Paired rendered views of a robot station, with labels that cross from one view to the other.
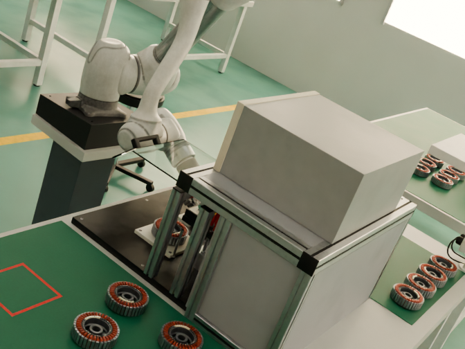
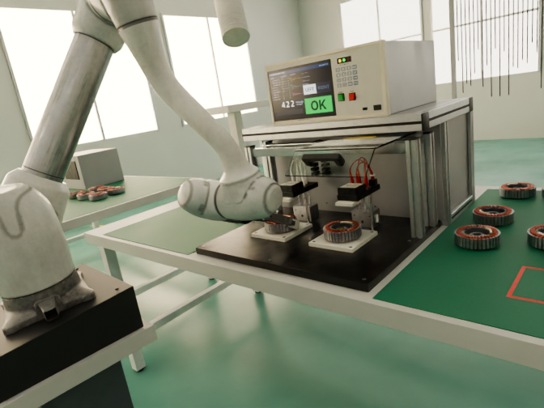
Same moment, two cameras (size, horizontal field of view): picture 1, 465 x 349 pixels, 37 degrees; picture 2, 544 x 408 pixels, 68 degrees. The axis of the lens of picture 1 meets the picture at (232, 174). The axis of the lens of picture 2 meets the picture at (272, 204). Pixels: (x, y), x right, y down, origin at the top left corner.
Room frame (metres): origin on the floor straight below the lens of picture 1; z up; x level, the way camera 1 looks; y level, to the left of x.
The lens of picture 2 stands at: (1.78, 1.27, 1.22)
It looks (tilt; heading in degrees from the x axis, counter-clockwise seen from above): 15 degrees down; 286
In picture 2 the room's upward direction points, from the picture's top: 9 degrees counter-clockwise
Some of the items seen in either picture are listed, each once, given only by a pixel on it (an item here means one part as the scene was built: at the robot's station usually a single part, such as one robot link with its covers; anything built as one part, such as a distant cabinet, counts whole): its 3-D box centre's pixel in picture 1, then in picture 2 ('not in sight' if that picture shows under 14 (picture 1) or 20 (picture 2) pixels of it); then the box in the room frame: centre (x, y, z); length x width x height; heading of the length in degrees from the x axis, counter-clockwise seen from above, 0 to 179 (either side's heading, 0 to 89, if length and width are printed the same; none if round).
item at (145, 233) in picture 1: (167, 237); (342, 238); (1.90, 0.12, 0.78); 0.15 x 0.15 x 0.01; 62
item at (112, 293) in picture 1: (126, 298); (477, 236); (1.54, 0.14, 0.77); 0.11 x 0.11 x 0.04
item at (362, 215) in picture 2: (204, 257); (366, 216); (1.83, -0.01, 0.80); 0.08 x 0.05 x 0.06; 152
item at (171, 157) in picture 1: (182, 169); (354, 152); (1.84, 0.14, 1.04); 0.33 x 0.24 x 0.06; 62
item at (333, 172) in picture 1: (322, 158); (351, 83); (1.85, -0.22, 1.22); 0.44 x 0.39 x 0.20; 152
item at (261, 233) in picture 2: not in sight; (282, 230); (2.11, 0.01, 0.78); 0.15 x 0.15 x 0.01; 62
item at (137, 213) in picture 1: (192, 235); (313, 237); (2.00, 0.05, 0.76); 0.64 x 0.47 x 0.02; 152
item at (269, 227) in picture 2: not in sight; (280, 223); (2.11, 0.01, 0.80); 0.11 x 0.11 x 0.04
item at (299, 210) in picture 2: not in sight; (306, 211); (2.05, -0.12, 0.80); 0.08 x 0.05 x 0.06; 152
